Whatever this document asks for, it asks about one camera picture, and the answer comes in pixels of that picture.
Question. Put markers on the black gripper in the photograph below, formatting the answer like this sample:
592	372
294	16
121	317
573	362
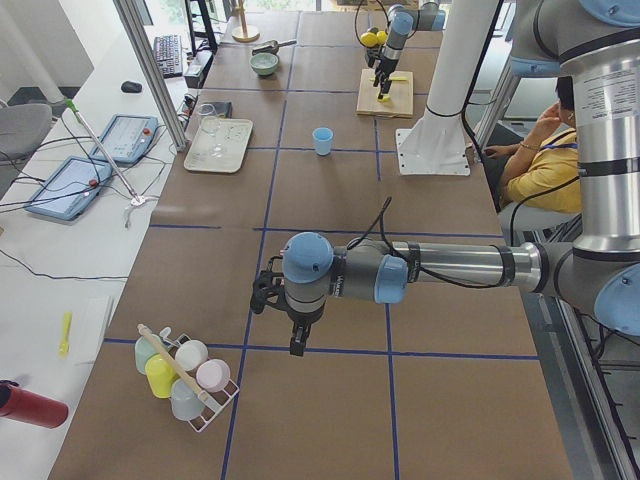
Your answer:
386	68
302	317

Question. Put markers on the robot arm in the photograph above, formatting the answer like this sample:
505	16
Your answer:
402	23
589	142

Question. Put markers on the light blue cup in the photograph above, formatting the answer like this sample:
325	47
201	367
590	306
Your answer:
323	140

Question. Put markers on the pink cup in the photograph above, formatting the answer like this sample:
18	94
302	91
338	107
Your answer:
213	375

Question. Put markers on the white cup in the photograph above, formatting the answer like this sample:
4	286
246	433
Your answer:
191	354

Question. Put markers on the grey blue cup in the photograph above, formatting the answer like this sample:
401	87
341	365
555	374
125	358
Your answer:
184	402

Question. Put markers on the yellow cup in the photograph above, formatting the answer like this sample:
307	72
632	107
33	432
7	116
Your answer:
160	376

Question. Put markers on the mint green cup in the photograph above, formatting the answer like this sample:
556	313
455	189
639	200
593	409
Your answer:
143	351

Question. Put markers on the yellow plastic knife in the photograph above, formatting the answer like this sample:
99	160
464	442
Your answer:
392	79

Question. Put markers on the bamboo cutting board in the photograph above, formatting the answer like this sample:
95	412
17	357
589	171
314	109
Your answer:
398	102

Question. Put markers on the steel ice scoop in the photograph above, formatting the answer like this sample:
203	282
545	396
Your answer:
272	46

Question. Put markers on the wooden stick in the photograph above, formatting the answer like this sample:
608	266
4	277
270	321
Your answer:
189	380

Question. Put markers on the green bowl of ice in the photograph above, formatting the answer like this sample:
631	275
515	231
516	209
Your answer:
264	64

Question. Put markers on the wooden mug tree stand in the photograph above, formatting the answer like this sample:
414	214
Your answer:
244	33

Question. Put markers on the cream bear tray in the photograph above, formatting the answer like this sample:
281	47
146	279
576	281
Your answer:
234	135

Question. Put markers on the person in yellow shirt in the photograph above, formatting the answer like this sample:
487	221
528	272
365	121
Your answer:
541	169

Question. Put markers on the clear wine glass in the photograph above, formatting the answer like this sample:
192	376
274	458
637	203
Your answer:
210	126

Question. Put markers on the black keyboard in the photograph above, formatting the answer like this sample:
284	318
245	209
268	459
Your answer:
167	50

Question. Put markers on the yellow plastic spoon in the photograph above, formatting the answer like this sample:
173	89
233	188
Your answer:
63	347

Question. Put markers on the black computer mouse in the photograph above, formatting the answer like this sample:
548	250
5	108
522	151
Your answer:
131	87

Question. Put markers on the blue teach pendant far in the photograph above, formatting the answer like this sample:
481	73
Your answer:
128	137

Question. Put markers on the blue teach pendant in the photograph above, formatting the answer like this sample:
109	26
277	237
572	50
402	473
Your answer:
128	137
70	188

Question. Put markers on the blue teach pendant near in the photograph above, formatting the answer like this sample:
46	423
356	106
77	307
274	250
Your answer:
70	188

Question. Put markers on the red bottle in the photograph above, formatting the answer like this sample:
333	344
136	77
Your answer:
28	407

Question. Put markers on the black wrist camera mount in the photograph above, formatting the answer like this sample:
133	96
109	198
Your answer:
372	56

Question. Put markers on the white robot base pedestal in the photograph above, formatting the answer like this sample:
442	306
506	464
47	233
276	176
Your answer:
436	145

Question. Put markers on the white wire cup rack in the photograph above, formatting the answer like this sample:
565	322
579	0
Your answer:
217	401

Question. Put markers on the aluminium frame post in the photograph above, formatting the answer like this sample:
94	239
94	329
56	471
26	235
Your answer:
134	28

